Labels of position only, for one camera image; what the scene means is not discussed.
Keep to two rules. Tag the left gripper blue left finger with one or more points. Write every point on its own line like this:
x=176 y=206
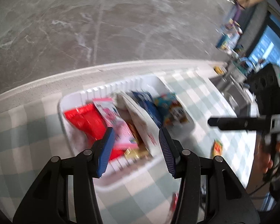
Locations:
x=101 y=153

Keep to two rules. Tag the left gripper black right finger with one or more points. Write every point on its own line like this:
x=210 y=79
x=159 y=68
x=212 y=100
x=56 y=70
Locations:
x=171 y=150

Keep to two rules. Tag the pink cartoon snack bag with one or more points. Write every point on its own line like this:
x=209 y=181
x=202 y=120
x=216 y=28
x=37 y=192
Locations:
x=124 y=138

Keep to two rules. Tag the white long snack pouch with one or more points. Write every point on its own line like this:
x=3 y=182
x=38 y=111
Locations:
x=130 y=110

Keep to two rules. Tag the blue cartoon face snack bag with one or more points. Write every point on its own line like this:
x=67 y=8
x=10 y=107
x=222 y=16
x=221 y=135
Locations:
x=170 y=109

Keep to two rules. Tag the gold brown snack packet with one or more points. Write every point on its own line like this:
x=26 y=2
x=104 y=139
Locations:
x=137 y=153

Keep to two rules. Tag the red snack bag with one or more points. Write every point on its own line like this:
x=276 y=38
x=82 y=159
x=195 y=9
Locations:
x=88 y=119

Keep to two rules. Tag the orange snack bar packet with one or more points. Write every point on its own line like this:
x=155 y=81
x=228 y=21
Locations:
x=217 y=148

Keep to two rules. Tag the large blue snack bag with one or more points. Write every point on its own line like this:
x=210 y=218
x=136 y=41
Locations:
x=146 y=101

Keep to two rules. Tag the dark red foil snack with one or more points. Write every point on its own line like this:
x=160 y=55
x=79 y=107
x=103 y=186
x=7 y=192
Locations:
x=173 y=203

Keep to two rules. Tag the person right hand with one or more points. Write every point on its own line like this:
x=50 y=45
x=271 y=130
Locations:
x=263 y=159

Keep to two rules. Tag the white plastic tray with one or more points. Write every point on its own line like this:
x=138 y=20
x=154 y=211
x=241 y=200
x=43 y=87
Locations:
x=120 y=170

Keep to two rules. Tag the stainless steel sink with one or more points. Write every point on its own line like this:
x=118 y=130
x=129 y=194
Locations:
x=237 y=95

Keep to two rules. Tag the yellow sponge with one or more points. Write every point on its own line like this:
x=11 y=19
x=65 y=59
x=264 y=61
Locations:
x=219 y=70

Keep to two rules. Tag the green white checkered tablecloth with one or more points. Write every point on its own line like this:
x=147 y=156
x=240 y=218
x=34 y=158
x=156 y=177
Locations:
x=130 y=191

